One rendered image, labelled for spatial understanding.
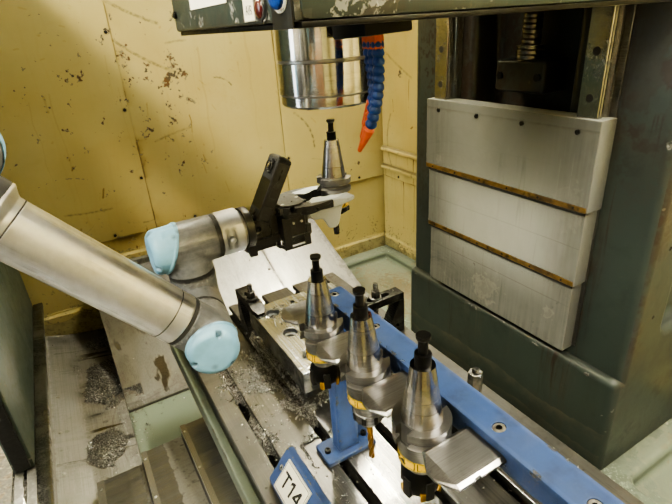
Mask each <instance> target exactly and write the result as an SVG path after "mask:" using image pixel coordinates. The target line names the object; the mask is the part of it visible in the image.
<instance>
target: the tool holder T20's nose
mask: <svg viewBox="0 0 672 504"><path fill-rule="evenodd" d="M352 411H353V419H354V420H355V421H356V422H357V423H359V424H361V425H363V426H365V427H368V428H370V427H374V426H375V425H377V424H378V423H380V422H381V421H382V419H383V418H384V417H382V416H379V415H376V414H374V413H371V412H368V411H363V410H359V409H356V408H354V407H353V406H352Z"/></svg>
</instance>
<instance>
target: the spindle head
mask: <svg viewBox="0 0 672 504"><path fill-rule="evenodd" d="M171 1H172V6H173V18H174V19H175V23H176V28H177V31H178V32H181V36H187V35H203V34H219V33H236V32H252V31H268V30H273V23H272V14H271V6H270V5H269V2H268V0H266V4H267V18H266V20H265V22H264V23H260V22H259V21H258V20H257V18H256V21H250V22H245V19H244V11H243V4H242V0H226V1H227V3H222V4H218V5H213V6H208V7H204V8H199V9H194V10H190V4H189V0H171ZM671 1H672V0H292V6H293V17H294V29H301V28H315V27H328V26H342V25H356V24H370V23H383V22H397V21H411V20H424V19H438V18H452V17H466V16H479V15H493V14H507V13H520V12H534V11H548V10H561V9H575V8H589V7H603V6H616V5H630V4H644V3H657V2H671Z"/></svg>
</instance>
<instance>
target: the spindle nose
mask: <svg viewBox="0 0 672 504"><path fill-rule="evenodd" d="M273 35H274V45H275V54H276V60H277V72H278V81H279V91H280V95H281V98H282V104H283V105H284V106H285V107H286V108H290V109H298V110H323V109H336V108H345V107H352V106H357V105H361V104H365V103H366V100H367V97H368V95H369V93H368V88H369V87H368V85H367V81H368V79H367V78H366V75H367V72H366V71H365V66H366V64H365V63H364V58H365V56H364V55H363V49H362V38H361V37H358V38H349V39H340V40H334V38H333V30H332V26H328V27H315V28H301V29H286V30H273Z"/></svg>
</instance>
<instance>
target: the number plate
mask: <svg viewBox="0 0 672 504"><path fill-rule="evenodd" d="M274 487H275V489H276V490H277V492H278V494H279V496H280V498H281V499H282V501H283V503H284V504H306V503H307V502H308V500H309V498H310V497H311V495H312V493H311V491H310V489H309V488H308V486H307V485H306V483H305V482H304V480H303V478H302V477H301V475H300V474H299V472H298V471H297V469H296V467H295V466H294V464H293V463H292V461H291V460H290V459H289V460H288V462H287V464H286V465H285V467H284V469H283V470H282V472H281V474H280V475H279V477H278V479H277V480H276V482H275V484H274Z"/></svg>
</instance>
